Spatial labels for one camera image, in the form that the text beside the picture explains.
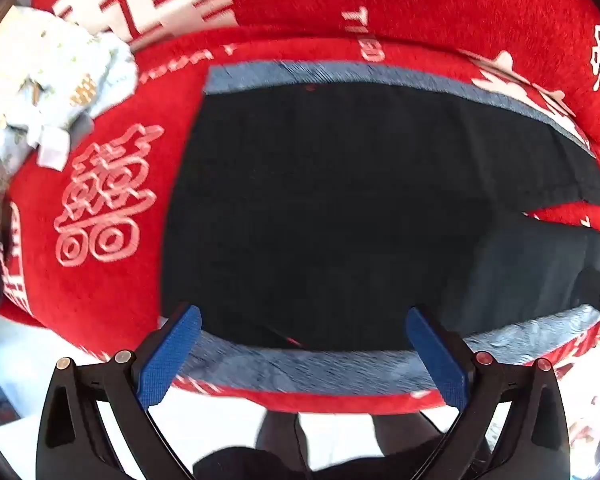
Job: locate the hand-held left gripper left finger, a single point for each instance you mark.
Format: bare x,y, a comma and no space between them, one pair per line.
169,355

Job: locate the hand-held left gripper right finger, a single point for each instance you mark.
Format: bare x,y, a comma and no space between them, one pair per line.
437,355

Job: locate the black pants with grey waistband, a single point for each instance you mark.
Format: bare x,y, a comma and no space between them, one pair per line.
330,185

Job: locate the white floral cloth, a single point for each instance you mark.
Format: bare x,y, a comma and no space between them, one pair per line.
45,60

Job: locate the red printed blanket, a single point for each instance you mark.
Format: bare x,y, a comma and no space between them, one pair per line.
430,10

